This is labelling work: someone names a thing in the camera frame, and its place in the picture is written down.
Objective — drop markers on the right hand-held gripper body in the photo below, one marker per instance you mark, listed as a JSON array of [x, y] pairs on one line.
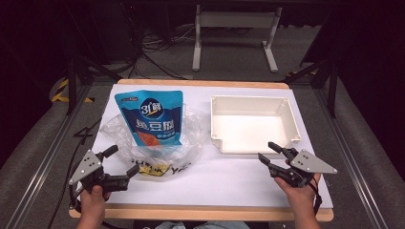
[[309, 163]]

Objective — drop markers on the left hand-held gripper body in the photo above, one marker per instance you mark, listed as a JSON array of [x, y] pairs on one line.
[[86, 165]]

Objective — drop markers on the white plastic box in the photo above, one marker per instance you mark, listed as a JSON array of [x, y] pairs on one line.
[[251, 130]]

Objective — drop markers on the blue food pouch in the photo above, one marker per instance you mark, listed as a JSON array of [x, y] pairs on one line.
[[153, 114]]

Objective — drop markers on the clear plastic bag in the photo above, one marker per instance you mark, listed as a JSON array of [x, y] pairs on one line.
[[187, 136]]

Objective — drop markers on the person's right hand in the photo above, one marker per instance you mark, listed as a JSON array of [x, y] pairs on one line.
[[301, 197]]

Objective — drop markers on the person's left hand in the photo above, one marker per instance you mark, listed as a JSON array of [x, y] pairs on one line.
[[92, 203]]

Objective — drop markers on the white table mat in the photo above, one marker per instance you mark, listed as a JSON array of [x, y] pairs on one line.
[[216, 181]]

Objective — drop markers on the yellow black floor tape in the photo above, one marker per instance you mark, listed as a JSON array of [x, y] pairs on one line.
[[60, 92]]

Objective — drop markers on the black metal stand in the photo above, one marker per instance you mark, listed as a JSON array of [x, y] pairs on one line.
[[72, 82], [332, 86]]

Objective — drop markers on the aluminium floor rail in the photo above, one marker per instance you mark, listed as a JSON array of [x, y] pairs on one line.
[[44, 159], [350, 159]]

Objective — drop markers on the white metal stand frame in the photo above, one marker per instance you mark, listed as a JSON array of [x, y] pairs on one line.
[[235, 19]]

